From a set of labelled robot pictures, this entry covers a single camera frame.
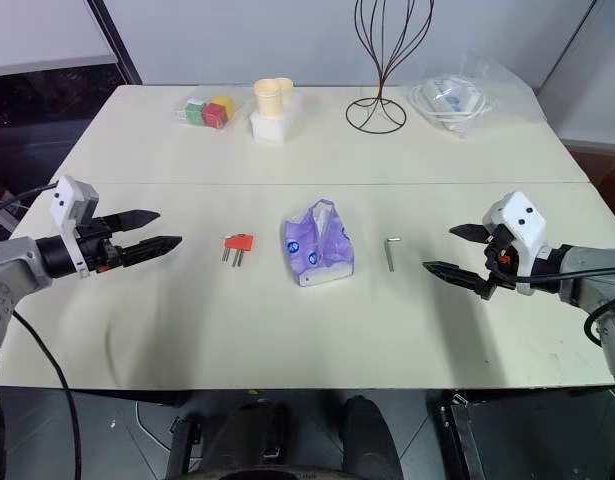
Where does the thick black floor cable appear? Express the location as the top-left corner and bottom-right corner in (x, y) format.
(10, 308), (84, 480)

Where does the small clear plastic bag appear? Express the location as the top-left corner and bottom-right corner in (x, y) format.
(173, 93), (249, 133)

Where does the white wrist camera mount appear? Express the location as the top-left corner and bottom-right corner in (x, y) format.
(50, 175), (101, 279)
(481, 191), (551, 297)

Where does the red rectangular plastic block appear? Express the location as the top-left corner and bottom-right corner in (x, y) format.
(223, 232), (255, 253)

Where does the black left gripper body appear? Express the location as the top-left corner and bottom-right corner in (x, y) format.
(69, 214), (127, 274)

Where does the brown wire stand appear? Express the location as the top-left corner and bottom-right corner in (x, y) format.
(344, 0), (436, 135)

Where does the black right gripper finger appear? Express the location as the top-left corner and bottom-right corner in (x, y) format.
(422, 260), (489, 295)
(449, 223), (491, 245)

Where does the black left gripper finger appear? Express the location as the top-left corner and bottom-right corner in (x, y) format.
(106, 209), (161, 232)
(118, 235), (184, 266)

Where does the white power cable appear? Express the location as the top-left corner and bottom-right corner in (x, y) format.
(410, 74), (494, 133)

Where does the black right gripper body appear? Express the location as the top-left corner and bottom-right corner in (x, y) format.
(478, 224), (521, 301)

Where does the purple plastic bag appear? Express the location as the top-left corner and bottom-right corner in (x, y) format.
(283, 198), (356, 289)

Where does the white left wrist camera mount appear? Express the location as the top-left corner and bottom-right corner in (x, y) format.
(50, 175), (101, 279)

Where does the dark window frame post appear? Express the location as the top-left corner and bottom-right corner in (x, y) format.
(84, 0), (144, 87)

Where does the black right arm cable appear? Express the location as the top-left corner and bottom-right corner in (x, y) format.
(499, 265), (615, 347)

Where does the dark rounded shape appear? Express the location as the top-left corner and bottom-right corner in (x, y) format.
(340, 394), (404, 480)

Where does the metal hex key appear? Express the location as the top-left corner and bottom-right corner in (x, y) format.
(385, 236), (402, 273)

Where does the white foam block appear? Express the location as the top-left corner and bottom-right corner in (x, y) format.
(248, 91), (304, 148)

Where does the yellow cube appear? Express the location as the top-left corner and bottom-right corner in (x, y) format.
(209, 95), (237, 119)

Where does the black table frame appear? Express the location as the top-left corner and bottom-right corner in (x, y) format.
(167, 413), (204, 480)
(435, 392), (494, 480)

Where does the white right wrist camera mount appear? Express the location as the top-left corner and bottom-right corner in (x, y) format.
(481, 191), (551, 297)

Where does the red cube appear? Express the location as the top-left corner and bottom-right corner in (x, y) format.
(202, 102), (228, 127)

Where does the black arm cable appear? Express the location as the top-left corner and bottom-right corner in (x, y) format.
(499, 265), (615, 347)
(0, 183), (61, 222)

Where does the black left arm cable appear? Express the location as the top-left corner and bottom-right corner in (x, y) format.
(0, 183), (61, 222)

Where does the small cream paper cup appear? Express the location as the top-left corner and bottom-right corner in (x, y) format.
(275, 77), (295, 109)

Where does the large clear plastic bag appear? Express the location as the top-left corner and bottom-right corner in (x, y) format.
(405, 49), (521, 142)

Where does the large cream paper cup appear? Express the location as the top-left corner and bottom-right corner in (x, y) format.
(252, 78), (284, 121)

